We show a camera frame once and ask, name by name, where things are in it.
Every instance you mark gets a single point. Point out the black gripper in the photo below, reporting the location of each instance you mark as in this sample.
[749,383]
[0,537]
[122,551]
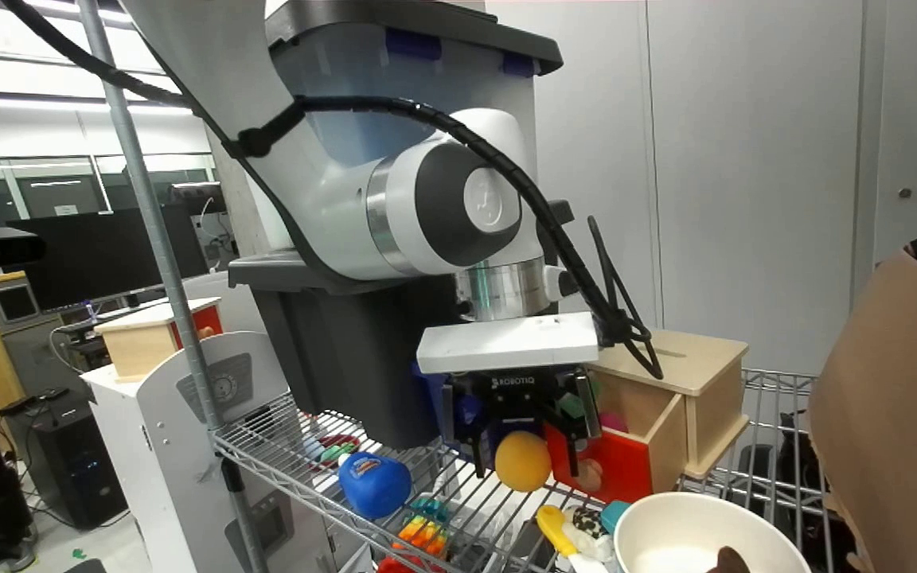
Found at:
[487,402]

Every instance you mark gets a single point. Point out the small white spotted toy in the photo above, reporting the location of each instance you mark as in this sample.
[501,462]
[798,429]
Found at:
[586,519]

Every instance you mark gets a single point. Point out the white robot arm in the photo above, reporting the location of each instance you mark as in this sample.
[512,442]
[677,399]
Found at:
[395,146]

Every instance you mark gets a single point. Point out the wooden box red drawer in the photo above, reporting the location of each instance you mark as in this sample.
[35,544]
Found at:
[656,432]

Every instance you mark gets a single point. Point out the yellow ball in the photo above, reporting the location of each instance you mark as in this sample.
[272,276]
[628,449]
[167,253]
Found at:
[522,458]

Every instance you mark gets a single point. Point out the blue plastic bin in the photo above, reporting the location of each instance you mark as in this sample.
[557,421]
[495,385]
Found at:
[444,406]

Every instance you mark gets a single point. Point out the rainbow stacking toy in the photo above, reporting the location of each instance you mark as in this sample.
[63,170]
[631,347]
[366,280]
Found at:
[422,544]

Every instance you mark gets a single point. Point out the blue toy ball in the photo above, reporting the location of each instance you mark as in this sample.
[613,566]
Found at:
[373,486]

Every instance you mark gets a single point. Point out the dark grey storage tote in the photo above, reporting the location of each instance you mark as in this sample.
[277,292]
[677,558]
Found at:
[347,343]

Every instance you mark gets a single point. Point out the brown monkey plush toy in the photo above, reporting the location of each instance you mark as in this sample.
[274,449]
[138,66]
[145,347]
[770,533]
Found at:
[729,561]

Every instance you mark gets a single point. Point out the large cardboard box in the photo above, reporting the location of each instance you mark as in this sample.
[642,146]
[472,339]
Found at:
[864,417]

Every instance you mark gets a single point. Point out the white machine cabinet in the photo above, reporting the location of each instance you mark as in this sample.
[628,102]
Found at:
[156,436]

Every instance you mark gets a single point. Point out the clear plastic storage bin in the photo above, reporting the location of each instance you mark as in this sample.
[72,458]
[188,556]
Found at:
[342,101]

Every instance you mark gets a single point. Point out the wooden box on cabinet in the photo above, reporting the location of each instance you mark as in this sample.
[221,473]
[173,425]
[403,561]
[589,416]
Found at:
[147,334]

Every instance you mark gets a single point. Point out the toy knife yellow handle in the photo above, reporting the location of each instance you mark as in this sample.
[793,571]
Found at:
[568,540]

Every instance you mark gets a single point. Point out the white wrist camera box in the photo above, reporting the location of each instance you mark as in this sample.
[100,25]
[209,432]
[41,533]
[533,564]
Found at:
[512,346]

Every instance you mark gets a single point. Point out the white bowl teal handle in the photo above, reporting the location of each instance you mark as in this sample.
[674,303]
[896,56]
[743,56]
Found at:
[682,533]

